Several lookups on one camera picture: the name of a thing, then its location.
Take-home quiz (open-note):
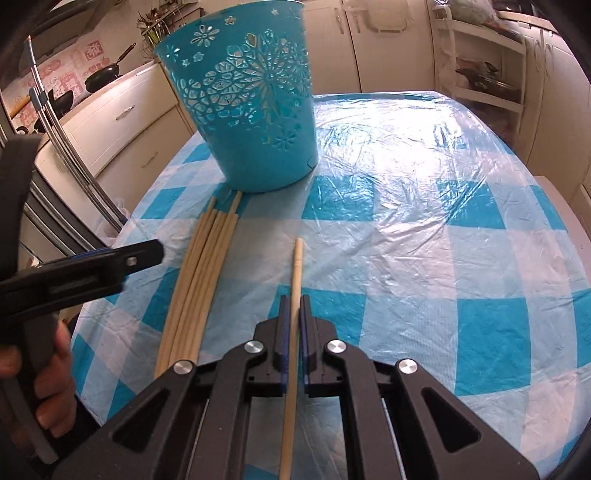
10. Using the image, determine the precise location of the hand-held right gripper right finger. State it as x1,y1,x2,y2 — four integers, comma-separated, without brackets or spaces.
300,295,541,480

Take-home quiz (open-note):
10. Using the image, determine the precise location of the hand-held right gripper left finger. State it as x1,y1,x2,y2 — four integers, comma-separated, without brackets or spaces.
52,295,292,480

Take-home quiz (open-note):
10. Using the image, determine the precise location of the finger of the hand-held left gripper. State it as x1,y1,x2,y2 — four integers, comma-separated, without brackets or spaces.
28,239,166,326

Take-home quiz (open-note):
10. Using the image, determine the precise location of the teal cutout plastic basket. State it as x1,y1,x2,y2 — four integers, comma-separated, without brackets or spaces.
152,0,319,193

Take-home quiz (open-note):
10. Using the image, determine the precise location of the person's left hand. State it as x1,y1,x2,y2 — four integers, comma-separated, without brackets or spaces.
0,318,78,439

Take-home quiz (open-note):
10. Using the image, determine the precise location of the black wok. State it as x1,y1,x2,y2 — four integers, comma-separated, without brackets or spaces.
44,89,75,116

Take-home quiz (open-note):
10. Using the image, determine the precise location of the white kitchen base cabinet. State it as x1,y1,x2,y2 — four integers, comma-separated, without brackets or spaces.
302,0,437,95
18,60,195,259

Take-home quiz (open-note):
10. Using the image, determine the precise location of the black frying pan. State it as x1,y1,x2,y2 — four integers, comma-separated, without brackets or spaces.
84,43,138,93

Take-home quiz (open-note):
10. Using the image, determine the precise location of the red patterned backsplash sticker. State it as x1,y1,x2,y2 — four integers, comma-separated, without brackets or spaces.
14,39,116,134

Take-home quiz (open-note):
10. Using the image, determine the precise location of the blue white checked tablecloth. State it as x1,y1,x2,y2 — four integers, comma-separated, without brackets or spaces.
74,90,591,480

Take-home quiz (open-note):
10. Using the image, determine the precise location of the kitchen utensil rack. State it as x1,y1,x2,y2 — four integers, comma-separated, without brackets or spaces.
135,7,164,63

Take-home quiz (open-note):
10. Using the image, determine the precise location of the white shelf rack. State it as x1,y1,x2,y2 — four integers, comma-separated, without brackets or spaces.
434,0,529,126

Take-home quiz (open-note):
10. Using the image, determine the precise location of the metal pot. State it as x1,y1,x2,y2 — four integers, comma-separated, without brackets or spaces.
455,61,522,100

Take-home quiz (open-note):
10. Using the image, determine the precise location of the green plastic bag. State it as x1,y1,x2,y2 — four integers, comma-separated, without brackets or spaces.
455,0,502,24

